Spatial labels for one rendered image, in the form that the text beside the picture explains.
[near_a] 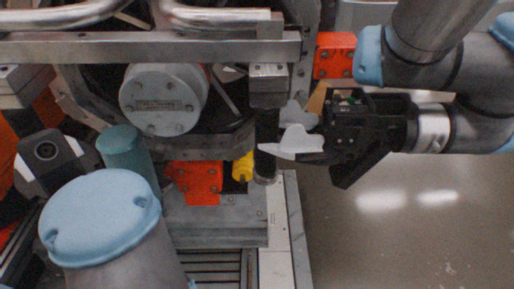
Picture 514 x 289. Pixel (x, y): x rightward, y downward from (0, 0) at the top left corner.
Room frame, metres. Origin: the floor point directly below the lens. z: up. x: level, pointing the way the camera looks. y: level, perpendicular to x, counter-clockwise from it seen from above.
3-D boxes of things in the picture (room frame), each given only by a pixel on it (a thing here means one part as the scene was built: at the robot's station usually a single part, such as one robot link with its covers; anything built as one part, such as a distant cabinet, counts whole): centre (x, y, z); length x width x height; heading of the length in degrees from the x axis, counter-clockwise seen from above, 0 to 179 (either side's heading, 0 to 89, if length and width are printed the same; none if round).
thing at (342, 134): (0.34, -0.16, 0.86); 0.12 x 0.08 x 0.09; 91
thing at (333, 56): (0.58, -0.16, 0.85); 0.09 x 0.08 x 0.07; 91
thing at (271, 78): (0.37, -0.02, 0.93); 0.09 x 0.05 x 0.05; 1
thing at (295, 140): (0.31, -0.05, 0.86); 0.09 x 0.03 x 0.06; 99
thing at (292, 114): (0.36, -0.05, 0.86); 0.09 x 0.03 x 0.06; 82
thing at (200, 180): (0.61, 0.16, 0.48); 0.16 x 0.12 x 0.17; 1
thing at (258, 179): (0.34, -0.02, 0.83); 0.04 x 0.04 x 0.16
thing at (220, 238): (0.74, 0.21, 0.13); 0.50 x 0.36 x 0.10; 91
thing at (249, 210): (0.74, 0.16, 0.32); 0.40 x 0.30 x 0.28; 91
